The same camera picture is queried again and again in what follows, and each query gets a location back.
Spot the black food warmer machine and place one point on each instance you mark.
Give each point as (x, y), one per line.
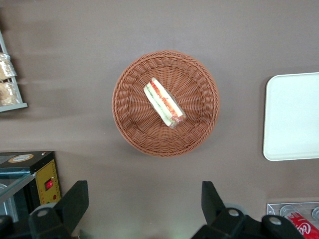
(47, 174)

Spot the plastic-wrapped sandwich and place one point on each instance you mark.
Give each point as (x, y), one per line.
(162, 102)

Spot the beige plastic tray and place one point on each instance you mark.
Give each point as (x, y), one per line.
(291, 117)

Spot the clear acrylic bottle rack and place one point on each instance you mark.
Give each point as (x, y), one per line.
(274, 207)

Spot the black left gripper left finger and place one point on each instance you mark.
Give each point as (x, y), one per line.
(67, 211)

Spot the clear bag of snacks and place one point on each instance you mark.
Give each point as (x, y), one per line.
(8, 93)
(6, 67)

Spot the round brown wicker basket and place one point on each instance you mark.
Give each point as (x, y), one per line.
(197, 119)

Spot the red cola bottle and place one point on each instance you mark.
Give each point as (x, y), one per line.
(304, 224)

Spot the tray of packaged crackers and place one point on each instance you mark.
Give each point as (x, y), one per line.
(15, 106)

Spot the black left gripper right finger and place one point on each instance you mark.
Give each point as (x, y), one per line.
(216, 219)

